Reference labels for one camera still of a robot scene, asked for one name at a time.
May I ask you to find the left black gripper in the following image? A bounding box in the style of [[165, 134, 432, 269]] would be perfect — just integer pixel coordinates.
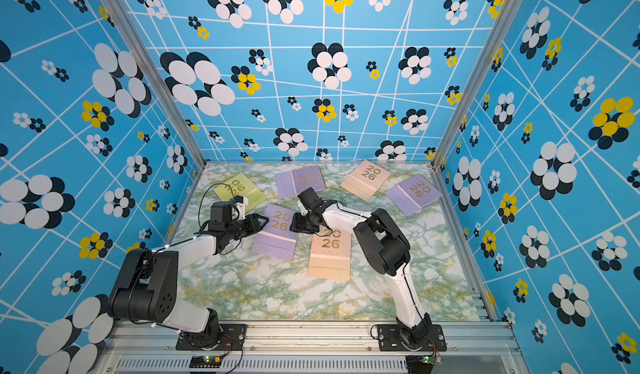
[[226, 213, 270, 242]]

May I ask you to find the purple calendar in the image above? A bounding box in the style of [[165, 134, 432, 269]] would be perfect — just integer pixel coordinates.
[[275, 166, 326, 199], [252, 204, 298, 261], [386, 174, 443, 217]]

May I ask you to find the pink calendar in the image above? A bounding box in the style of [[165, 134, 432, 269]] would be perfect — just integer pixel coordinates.
[[308, 227, 352, 282], [341, 160, 391, 202]]

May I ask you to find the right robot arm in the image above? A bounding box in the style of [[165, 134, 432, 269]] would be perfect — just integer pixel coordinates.
[[290, 187, 433, 350]]

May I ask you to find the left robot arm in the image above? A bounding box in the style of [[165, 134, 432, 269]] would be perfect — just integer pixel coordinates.
[[108, 197, 269, 350]]

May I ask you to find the green desk calendar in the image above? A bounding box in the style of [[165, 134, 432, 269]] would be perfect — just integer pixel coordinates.
[[213, 173, 268, 212]]

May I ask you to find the left green circuit board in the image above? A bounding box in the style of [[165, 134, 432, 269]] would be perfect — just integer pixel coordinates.
[[189, 356, 223, 369]]

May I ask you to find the green circuit board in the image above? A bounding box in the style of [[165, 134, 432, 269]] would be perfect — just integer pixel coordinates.
[[189, 356, 223, 369], [405, 356, 443, 374]]

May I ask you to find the right green circuit board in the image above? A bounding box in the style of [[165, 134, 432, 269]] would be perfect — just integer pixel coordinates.
[[405, 356, 443, 374]]

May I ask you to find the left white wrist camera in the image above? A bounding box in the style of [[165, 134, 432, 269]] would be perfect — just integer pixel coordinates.
[[231, 195, 248, 221]]

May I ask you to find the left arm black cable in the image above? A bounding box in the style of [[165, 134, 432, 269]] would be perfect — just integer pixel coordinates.
[[197, 182, 236, 240]]

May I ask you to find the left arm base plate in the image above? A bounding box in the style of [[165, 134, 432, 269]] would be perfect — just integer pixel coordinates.
[[175, 323, 248, 352]]

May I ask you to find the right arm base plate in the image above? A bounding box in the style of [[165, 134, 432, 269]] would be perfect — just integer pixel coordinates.
[[371, 324, 448, 353]]

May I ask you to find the aluminium front rail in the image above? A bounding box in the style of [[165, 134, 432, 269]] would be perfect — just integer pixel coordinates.
[[95, 322, 531, 373]]

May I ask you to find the left aluminium corner post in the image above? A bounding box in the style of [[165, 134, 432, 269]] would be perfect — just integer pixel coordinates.
[[101, 0, 206, 170]]

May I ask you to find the aluminium corner post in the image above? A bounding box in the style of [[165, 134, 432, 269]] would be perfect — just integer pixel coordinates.
[[433, 0, 523, 172], [101, 0, 206, 170]]

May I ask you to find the right aluminium corner post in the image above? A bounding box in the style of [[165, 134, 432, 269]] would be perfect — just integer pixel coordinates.
[[433, 0, 523, 172]]

